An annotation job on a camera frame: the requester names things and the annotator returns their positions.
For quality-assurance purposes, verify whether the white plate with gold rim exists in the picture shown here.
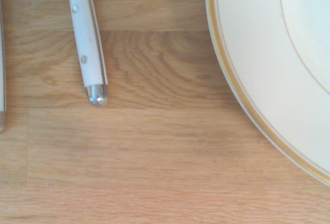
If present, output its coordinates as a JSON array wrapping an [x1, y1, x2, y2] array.
[[205, 0, 330, 186]]

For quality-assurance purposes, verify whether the white-handled metal cutlery piece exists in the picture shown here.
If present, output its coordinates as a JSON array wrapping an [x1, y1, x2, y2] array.
[[0, 1, 7, 133]]

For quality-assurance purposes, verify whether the white-handled metal spoon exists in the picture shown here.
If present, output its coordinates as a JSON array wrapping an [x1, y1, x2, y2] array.
[[67, 0, 108, 109]]

